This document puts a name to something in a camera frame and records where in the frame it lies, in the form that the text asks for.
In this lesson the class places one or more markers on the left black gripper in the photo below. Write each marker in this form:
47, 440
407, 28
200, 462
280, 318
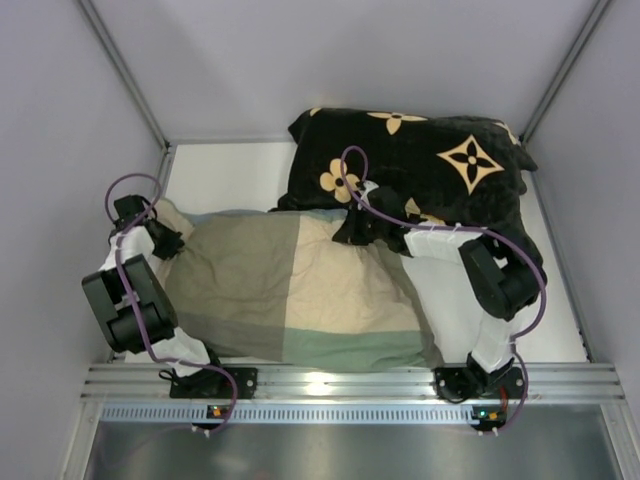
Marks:
170, 241

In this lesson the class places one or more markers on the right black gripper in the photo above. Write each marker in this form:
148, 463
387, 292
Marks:
356, 228

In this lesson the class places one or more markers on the beige green blue pillowcase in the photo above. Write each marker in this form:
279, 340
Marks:
277, 287

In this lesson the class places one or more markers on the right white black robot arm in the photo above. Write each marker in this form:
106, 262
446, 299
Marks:
503, 276

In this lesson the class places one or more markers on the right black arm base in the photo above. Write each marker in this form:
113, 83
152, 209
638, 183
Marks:
459, 384

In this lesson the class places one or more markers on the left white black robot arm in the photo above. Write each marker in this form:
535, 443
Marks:
133, 310

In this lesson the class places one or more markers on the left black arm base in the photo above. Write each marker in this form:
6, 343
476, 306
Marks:
240, 382

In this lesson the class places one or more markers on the black floral plush pillow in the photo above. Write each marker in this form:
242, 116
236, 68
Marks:
460, 170

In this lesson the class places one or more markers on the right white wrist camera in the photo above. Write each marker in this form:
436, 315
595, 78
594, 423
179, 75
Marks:
362, 194

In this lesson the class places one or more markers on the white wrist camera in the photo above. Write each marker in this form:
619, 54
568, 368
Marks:
362, 194
127, 209

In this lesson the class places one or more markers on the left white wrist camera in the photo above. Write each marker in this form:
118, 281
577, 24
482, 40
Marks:
127, 209

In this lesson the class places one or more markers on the aluminium mounting rail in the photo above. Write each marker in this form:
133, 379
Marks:
551, 383

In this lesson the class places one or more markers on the slotted grey cable duct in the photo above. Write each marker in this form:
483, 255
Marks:
304, 413

